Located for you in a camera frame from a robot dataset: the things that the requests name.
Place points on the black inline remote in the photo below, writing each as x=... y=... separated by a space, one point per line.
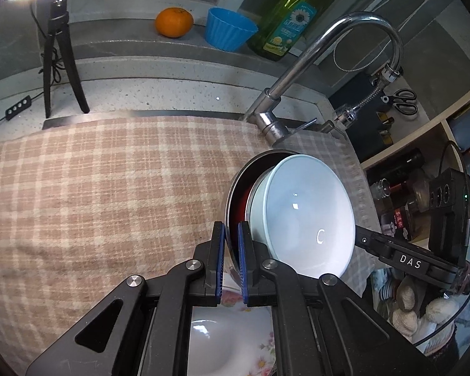
x=17 y=106

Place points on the large steel bowl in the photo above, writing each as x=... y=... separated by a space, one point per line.
x=254 y=162

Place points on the person's right hand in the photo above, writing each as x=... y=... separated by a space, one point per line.
x=438 y=309

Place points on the blue fluted cup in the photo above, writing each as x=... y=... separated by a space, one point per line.
x=229 y=29

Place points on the orange fruit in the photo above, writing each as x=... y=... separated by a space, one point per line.
x=174 y=22

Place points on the black bottle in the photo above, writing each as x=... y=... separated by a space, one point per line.
x=403 y=162

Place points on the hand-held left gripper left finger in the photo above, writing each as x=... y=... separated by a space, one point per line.
x=219 y=258

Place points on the white shelf unit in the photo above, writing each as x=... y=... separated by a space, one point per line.
x=415 y=139

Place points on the black scissors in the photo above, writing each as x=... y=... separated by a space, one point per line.
x=403 y=103

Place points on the red patterned box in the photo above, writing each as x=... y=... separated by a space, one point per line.
x=395 y=221

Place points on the black tripod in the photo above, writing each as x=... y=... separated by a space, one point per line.
x=58 y=19

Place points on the pale blue ceramic bowl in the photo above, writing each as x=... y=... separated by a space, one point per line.
x=305 y=219

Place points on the green dish soap bottle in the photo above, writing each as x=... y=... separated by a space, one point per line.
x=290 y=27

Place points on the pink rose plate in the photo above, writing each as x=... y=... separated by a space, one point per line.
x=235 y=340

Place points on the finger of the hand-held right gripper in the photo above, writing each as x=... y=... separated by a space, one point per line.
x=376 y=243

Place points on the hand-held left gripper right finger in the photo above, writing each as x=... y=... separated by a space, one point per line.
x=242 y=262

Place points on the plaid cloth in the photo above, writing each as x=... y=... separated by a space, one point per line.
x=102 y=203

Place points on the chrome faucet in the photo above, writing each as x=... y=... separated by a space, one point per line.
x=297 y=70

